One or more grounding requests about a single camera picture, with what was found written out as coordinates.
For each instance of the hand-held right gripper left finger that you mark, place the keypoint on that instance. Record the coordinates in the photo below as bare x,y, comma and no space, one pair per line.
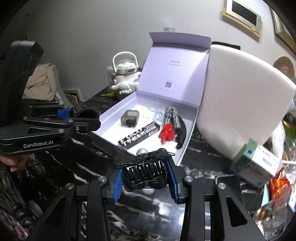
118,185

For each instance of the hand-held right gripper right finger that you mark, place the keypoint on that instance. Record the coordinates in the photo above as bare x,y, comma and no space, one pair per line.
173,185

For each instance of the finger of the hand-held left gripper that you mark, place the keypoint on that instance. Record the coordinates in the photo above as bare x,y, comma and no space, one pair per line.
87,126
63,113

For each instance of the black bow clip with pearl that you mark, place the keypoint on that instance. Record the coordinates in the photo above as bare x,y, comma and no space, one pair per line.
143,172

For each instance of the dark grey cube box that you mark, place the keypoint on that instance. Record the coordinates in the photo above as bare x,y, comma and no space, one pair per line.
129,119

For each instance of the black long box white print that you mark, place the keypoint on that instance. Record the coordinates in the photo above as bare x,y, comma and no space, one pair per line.
138,135

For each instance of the red bow clip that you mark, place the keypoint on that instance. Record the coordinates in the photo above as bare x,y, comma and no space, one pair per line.
167,133

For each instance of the clear plastic hair clip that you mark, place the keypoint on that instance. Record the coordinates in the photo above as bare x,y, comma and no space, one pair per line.
153,114

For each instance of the black claw clip checkered fabric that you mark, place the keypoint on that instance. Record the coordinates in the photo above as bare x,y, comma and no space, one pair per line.
171,115

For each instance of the lavender gift box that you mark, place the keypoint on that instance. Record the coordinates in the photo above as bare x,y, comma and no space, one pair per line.
180,76

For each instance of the person's left hand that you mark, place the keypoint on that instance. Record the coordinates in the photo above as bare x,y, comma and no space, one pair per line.
11,162

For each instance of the beige cloth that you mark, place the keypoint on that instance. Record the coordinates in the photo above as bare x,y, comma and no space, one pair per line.
41,78

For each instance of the yellow lollipop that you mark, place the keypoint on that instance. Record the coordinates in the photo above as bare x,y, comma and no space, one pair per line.
108,93

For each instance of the white bag with red print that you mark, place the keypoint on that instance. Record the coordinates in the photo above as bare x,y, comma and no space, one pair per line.
110,76

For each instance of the cream kettle with dog figure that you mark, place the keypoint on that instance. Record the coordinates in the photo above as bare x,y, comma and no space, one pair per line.
124,81

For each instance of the green and white medicine box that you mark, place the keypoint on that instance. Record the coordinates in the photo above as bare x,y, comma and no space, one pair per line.
254,162

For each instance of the clear glass cup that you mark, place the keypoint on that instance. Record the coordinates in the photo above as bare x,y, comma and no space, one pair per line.
270,215

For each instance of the red packet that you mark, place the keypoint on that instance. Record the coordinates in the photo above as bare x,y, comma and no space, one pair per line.
278,185

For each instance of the dark floral cloth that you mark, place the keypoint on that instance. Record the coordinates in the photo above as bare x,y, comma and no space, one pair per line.
11,208

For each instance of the white foam block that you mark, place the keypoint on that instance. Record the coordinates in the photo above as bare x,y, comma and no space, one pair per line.
242,97

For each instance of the round woven coaster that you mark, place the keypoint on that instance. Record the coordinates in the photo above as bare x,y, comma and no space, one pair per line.
283,66

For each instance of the framed picture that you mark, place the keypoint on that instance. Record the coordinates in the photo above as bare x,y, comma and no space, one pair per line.
282,30

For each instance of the cream framed black panel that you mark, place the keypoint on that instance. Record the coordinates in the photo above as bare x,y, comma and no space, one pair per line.
245,9

